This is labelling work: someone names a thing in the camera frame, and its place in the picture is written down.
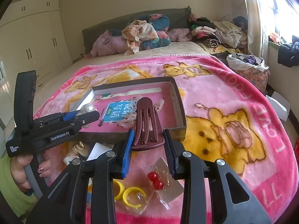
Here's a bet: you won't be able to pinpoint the dark jacket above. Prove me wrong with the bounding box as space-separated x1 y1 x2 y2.
278 35 299 69

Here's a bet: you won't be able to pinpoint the clear packet of patterned ties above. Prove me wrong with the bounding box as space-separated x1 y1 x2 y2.
118 97 141 129

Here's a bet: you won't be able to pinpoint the maroon hair claw clip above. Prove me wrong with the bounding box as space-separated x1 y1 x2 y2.
131 97 167 151

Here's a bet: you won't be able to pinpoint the pile of clothes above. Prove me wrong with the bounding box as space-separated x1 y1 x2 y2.
189 14 249 54

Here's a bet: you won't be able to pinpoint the cream wardrobe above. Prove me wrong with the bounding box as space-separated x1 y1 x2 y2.
0 0 73 131

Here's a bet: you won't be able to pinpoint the white plastic bag of clothes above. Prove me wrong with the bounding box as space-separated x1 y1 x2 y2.
226 53 269 71

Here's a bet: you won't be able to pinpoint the cream hair claw clip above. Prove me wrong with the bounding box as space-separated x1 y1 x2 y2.
64 142 90 166

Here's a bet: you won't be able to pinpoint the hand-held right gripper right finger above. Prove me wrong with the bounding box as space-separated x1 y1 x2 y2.
163 128 272 224

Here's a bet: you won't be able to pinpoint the teal floral quilt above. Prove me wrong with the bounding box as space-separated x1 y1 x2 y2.
107 14 171 50

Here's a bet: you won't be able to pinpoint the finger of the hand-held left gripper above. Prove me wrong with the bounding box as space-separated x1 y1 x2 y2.
33 110 79 128
61 110 100 128

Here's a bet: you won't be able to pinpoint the peach floral cloth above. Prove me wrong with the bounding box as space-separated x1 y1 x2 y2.
121 20 159 56

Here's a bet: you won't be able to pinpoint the cream curtain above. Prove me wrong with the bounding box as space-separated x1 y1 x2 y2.
243 0 269 56

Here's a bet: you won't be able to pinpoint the pink printed blanket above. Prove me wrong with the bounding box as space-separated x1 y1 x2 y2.
33 55 299 224

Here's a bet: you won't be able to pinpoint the person's left hand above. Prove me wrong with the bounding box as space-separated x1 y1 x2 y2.
9 153 56 193

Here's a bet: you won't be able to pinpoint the white paper box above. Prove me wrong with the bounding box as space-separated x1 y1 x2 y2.
266 91 291 121

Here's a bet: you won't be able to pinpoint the red bead earrings packet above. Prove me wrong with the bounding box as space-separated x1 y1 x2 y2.
145 157 185 210

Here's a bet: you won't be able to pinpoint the person's left forearm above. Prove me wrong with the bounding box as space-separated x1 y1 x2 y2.
0 156 39 217

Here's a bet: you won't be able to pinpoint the pink fuzzy garment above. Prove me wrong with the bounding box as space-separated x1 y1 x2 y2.
167 28 193 42

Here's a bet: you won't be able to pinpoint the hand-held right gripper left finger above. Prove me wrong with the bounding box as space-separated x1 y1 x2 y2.
26 129 136 224

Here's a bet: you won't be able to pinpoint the pearl earrings packet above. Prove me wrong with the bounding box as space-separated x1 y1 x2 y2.
81 104 99 129

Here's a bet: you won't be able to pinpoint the lilac quilt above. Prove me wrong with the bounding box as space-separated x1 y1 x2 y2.
90 29 131 56

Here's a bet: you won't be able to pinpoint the brown cardboard box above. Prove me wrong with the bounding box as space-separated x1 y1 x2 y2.
68 76 187 143

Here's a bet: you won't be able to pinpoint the floral fabric bag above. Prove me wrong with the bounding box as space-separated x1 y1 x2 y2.
234 66 269 95

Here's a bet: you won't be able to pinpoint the colourful cloth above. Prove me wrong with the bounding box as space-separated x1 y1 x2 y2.
269 31 292 46

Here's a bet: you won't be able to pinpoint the beige bed sheet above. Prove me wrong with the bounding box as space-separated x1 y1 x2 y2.
33 41 213 112

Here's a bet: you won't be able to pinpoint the window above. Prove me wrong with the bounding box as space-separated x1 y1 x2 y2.
255 0 299 42

